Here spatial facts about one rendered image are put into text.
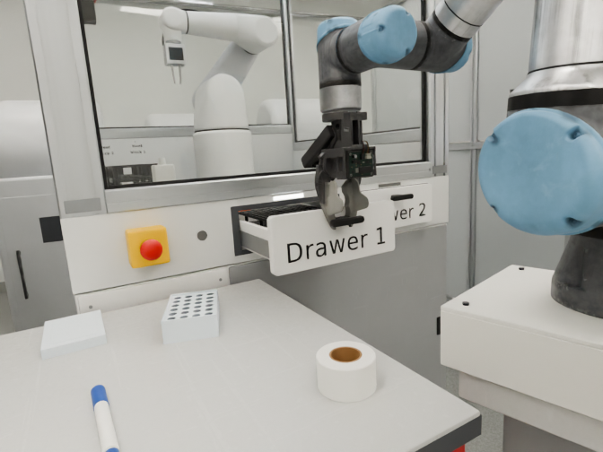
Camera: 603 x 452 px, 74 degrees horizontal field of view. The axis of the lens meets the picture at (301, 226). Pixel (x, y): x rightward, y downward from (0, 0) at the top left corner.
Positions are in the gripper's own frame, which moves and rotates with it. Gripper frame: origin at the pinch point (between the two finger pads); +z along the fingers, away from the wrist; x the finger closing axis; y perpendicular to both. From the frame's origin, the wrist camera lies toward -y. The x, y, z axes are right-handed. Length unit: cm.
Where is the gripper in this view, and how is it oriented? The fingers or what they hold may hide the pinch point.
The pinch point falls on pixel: (339, 221)
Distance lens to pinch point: 78.1
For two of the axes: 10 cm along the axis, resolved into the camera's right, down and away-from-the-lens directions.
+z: 0.6, 9.8, 1.7
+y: 4.9, 1.2, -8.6
